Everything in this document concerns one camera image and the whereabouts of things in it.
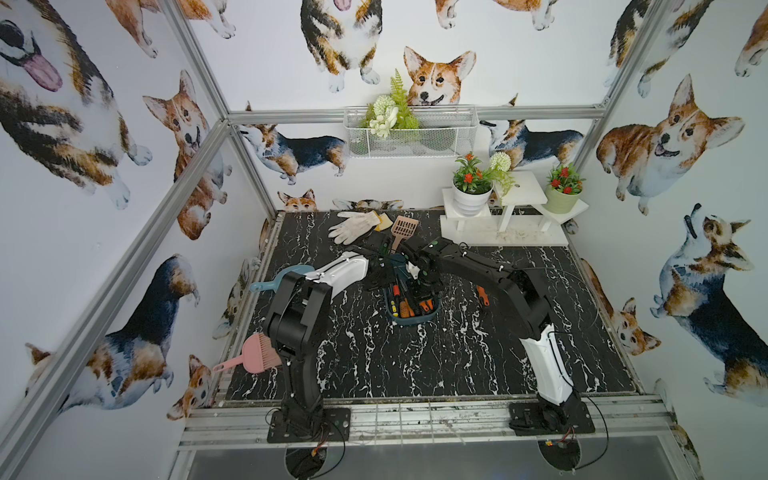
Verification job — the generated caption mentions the green pot red flowers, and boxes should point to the green pot red flowers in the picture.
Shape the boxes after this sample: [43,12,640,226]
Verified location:
[544,165,586,214]

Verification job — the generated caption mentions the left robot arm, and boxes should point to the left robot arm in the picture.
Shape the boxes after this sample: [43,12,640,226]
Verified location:
[264,232,394,440]

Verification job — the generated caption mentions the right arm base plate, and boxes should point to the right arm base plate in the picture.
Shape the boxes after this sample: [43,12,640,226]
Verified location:
[508,400,596,437]

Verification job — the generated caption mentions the white pot red flowers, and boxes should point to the white pot red flowers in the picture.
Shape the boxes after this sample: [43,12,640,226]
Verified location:
[452,153,493,217]

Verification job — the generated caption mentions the yellow sponge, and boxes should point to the yellow sponge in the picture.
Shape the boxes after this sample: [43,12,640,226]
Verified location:
[375,212,393,232]

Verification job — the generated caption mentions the green fern white flowers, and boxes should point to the green fern white flowers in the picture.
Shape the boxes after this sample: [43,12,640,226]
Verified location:
[360,70,420,139]

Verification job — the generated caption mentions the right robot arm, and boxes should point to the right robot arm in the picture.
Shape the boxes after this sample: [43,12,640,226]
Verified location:
[402,237,580,432]

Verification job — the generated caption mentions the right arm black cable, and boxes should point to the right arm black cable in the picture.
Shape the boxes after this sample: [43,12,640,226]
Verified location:
[551,329,611,472]

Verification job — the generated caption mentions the white work glove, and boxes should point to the white work glove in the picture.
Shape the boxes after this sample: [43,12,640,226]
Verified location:
[328,211,380,246]

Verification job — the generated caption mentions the white wire wall basket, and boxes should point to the white wire wall basket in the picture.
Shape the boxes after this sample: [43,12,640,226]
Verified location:
[343,105,479,159]

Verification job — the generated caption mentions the blue dustpan scoop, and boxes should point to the blue dustpan scoop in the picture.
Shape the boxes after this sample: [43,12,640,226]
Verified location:
[249,264,314,292]

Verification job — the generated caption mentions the white stepped plant stand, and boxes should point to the white stepped plant stand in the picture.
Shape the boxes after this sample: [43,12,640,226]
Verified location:
[440,171,589,247]

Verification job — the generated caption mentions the small orange handle screwdriver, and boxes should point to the small orange handle screwdriver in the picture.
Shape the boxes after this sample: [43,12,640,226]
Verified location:
[475,286,490,308]

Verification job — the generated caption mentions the brown litter scoop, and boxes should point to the brown litter scoop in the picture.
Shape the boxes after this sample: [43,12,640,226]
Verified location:
[390,216,420,253]

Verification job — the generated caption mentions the teal storage tray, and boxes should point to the teal storage tray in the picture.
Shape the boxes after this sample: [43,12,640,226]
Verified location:
[380,253,440,326]

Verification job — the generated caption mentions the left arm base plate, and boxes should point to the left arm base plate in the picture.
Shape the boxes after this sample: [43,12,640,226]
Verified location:
[267,408,352,444]

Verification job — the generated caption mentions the pink brush scoop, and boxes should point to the pink brush scoop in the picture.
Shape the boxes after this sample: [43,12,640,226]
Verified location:
[212,333,282,374]

